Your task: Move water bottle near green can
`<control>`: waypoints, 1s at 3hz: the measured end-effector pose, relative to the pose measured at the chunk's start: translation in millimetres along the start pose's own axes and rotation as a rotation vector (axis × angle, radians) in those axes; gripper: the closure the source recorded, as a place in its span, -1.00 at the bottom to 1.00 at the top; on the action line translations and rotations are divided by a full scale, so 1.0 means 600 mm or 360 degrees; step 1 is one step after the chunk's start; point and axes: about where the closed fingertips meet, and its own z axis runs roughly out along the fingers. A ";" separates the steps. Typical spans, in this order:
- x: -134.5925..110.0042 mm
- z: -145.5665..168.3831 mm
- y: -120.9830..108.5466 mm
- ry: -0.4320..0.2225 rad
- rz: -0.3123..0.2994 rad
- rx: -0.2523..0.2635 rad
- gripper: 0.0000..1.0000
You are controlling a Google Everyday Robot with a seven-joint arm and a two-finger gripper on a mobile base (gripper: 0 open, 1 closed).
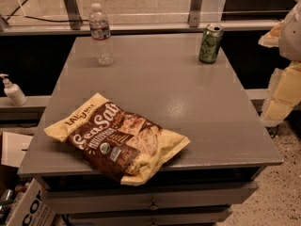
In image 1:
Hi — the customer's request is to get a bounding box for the white cardboard box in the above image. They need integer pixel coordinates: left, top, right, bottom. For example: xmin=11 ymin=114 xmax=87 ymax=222
xmin=6 ymin=179 xmax=55 ymax=226

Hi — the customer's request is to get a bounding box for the green soda can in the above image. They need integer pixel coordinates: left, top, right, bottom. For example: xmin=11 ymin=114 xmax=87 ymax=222
xmin=198 ymin=24 xmax=224 ymax=64

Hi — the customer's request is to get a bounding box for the white pump dispenser bottle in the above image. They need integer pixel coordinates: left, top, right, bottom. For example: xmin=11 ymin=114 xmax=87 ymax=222
xmin=0 ymin=73 xmax=27 ymax=106

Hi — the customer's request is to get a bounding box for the left metal railing post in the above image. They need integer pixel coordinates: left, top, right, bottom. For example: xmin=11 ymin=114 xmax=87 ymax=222
xmin=63 ymin=0 xmax=83 ymax=30

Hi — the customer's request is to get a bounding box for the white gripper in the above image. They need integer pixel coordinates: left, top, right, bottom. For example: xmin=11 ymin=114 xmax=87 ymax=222
xmin=258 ymin=2 xmax=301 ymax=127

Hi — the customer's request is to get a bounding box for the metal railing post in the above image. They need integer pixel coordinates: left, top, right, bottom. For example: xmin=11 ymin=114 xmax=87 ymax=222
xmin=188 ymin=0 xmax=203 ymax=27
xmin=63 ymin=0 xmax=83 ymax=30

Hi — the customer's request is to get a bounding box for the clear plastic water bottle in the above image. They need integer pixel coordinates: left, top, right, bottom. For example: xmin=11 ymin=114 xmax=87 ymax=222
xmin=88 ymin=3 xmax=114 ymax=66

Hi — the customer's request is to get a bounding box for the black cable on floor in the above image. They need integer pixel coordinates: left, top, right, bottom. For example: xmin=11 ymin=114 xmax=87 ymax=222
xmin=5 ymin=0 xmax=90 ymax=24

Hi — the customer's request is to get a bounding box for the grey drawer cabinet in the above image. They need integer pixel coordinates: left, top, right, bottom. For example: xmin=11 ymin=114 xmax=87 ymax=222
xmin=19 ymin=34 xmax=282 ymax=226

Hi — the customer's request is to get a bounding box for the right metal railing post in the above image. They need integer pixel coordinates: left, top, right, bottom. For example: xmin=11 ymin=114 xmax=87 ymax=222
xmin=188 ymin=0 xmax=203 ymax=27

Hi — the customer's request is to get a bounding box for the sea salt chips bag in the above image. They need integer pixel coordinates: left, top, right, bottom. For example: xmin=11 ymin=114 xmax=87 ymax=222
xmin=44 ymin=93 xmax=190 ymax=186

